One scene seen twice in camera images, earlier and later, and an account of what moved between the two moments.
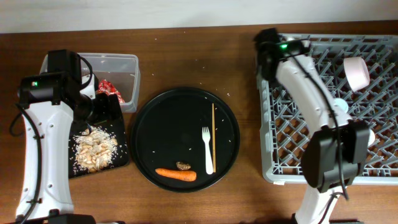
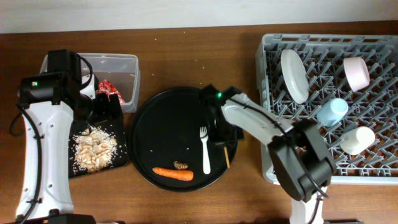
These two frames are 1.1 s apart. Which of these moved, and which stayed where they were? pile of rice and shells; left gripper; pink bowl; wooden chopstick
Moved: wooden chopstick
Stayed: pink bowl; left gripper; pile of rice and shells
